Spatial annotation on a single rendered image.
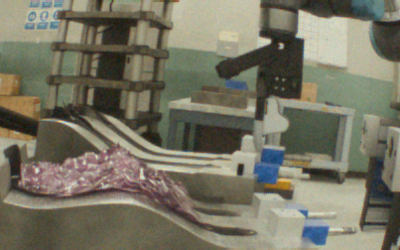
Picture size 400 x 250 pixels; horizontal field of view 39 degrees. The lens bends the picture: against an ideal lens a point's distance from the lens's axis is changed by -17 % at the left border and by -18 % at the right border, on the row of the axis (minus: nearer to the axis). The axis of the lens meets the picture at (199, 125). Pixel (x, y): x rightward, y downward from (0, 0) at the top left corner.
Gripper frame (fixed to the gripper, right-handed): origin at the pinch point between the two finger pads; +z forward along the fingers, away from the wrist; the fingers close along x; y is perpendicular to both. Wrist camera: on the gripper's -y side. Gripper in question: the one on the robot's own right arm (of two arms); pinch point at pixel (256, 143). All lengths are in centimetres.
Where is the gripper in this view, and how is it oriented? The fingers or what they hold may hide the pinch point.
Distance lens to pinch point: 115.2
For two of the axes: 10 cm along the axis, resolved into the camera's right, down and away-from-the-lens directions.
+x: 1.8, -0.6, 9.8
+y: 9.8, 1.2, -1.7
